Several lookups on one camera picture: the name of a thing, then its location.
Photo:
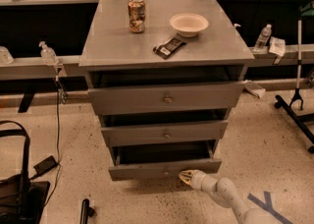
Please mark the black snack bar wrapper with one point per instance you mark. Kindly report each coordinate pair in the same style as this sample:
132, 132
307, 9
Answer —
168, 48

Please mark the grey drawer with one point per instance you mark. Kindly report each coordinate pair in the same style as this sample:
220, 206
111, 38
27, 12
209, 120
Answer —
164, 133
150, 161
164, 98

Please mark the black power adapter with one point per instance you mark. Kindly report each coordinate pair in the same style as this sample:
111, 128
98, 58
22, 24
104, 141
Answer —
45, 165

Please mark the white box on floor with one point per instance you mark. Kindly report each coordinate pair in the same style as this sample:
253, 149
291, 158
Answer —
255, 89

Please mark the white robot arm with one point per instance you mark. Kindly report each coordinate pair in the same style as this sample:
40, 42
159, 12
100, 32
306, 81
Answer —
223, 191

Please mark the grey metal workbench rail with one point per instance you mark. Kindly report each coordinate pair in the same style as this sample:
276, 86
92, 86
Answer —
35, 68

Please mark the grey bottom drawer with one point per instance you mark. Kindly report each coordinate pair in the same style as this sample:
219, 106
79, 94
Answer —
150, 161

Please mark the crumpled soda can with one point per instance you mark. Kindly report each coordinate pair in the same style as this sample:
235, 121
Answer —
136, 9

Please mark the white packet on rail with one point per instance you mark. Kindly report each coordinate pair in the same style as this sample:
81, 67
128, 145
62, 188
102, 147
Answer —
277, 46

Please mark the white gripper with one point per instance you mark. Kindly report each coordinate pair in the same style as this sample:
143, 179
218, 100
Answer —
198, 181

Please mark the clear plastic water bottle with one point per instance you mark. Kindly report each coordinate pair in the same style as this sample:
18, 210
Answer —
263, 38

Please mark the grey middle drawer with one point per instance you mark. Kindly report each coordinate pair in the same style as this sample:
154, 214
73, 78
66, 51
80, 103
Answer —
164, 133

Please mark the grey drawer cabinet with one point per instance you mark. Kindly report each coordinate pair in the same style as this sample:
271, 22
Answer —
113, 56

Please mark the black bag with strap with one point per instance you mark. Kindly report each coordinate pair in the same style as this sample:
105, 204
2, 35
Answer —
21, 202

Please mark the white paper bowl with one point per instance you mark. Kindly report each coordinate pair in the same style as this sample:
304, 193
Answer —
188, 24

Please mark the clear container at left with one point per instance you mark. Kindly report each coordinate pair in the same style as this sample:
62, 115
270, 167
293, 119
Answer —
5, 56

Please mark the grey top drawer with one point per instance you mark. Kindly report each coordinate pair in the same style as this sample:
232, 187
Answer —
164, 98

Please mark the blue tape cross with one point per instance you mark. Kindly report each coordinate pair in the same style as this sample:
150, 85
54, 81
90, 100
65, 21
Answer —
267, 205

